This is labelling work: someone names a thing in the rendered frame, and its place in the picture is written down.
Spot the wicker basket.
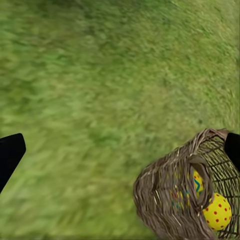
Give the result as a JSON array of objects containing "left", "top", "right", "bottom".
[{"left": 133, "top": 127, "right": 240, "bottom": 240}]

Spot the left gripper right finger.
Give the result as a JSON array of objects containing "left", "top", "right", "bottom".
[{"left": 222, "top": 132, "right": 240, "bottom": 175}]

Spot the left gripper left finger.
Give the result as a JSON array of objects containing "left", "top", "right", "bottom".
[{"left": 0, "top": 133, "right": 26, "bottom": 193}]

